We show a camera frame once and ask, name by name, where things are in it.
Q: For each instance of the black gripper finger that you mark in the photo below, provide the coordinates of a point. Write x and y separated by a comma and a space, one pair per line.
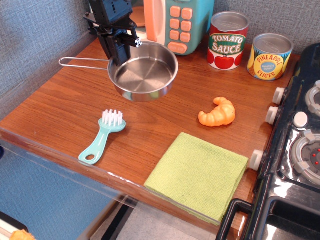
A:
104, 45
117, 51

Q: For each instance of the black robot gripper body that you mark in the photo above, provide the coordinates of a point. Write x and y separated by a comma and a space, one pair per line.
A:
114, 18

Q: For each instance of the steel pan with wire handle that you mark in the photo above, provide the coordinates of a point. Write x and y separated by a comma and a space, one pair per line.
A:
147, 76

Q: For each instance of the teal brush with white bristles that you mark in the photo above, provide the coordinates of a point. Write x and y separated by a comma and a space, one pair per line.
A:
111, 121

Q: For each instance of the green cloth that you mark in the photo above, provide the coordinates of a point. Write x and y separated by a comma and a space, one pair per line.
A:
199, 177

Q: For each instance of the teal and cream toy microwave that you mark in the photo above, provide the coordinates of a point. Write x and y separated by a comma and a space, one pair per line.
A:
179, 25

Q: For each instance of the tomato sauce can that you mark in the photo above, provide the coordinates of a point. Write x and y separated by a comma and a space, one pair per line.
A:
227, 38

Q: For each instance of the orange plastic croissant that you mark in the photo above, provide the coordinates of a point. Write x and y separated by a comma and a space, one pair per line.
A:
223, 114

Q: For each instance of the pineapple slices can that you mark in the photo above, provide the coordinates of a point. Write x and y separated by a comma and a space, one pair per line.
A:
269, 56

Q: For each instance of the orange fuzzy object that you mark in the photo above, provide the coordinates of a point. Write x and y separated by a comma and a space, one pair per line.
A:
21, 235

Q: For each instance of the black toy stove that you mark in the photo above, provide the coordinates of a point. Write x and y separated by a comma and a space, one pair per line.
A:
286, 195

